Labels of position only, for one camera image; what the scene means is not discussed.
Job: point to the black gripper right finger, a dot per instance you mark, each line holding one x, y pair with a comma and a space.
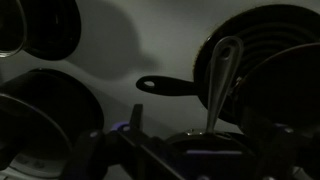
286, 156

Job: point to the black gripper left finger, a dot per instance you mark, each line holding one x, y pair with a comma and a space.
100, 156

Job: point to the small black pot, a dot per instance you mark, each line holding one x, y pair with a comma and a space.
56, 26

